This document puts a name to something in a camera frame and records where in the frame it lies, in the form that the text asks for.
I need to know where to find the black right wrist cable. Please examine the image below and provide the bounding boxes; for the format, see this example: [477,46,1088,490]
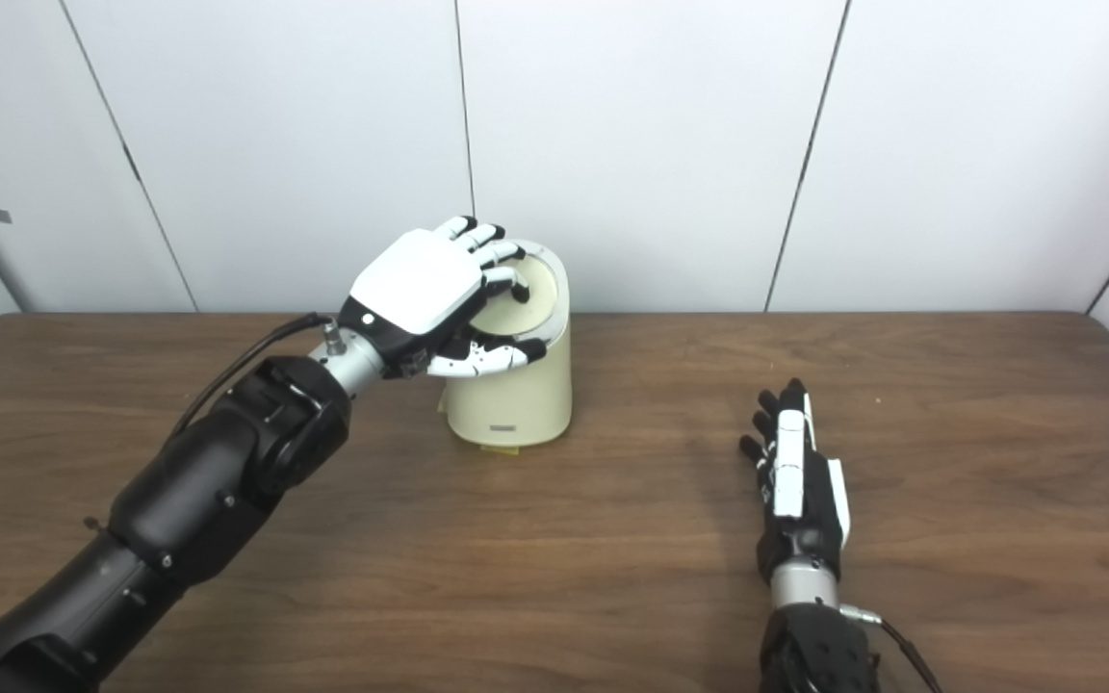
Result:
[838,604,945,693]

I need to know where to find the round cream bin lid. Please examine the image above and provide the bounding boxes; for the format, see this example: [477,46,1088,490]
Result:
[477,250,561,340]

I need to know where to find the cream-colored bin body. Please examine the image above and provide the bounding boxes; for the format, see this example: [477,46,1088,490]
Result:
[439,239,573,451]

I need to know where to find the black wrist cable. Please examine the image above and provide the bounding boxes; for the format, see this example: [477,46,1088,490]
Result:
[168,313,336,439]
[838,604,945,693]

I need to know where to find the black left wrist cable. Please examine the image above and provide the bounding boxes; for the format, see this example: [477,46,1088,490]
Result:
[168,313,336,439]

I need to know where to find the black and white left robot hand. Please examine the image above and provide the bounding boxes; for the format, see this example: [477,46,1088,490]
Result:
[336,216,548,379]

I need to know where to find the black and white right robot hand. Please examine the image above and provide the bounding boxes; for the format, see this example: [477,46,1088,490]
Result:
[739,377,852,585]

